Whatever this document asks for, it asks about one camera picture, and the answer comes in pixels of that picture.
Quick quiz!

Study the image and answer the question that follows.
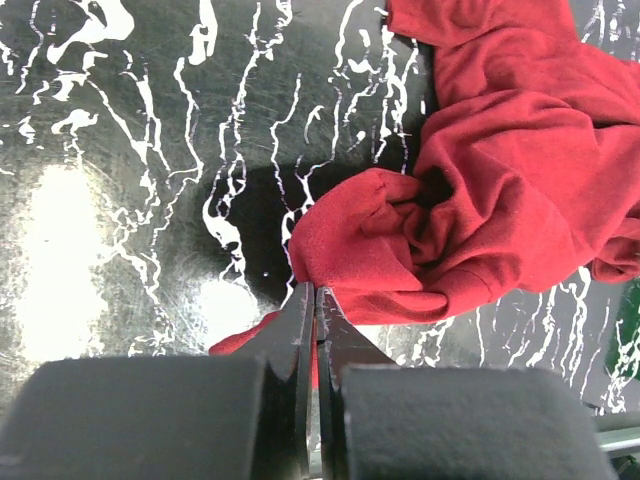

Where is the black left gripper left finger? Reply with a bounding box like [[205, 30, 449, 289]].
[[1, 284, 314, 479]]

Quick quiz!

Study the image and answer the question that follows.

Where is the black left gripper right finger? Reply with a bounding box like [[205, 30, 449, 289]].
[[316, 288, 614, 479]]

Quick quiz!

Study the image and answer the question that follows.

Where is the dark red t shirt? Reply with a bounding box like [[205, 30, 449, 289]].
[[208, 0, 640, 357]]

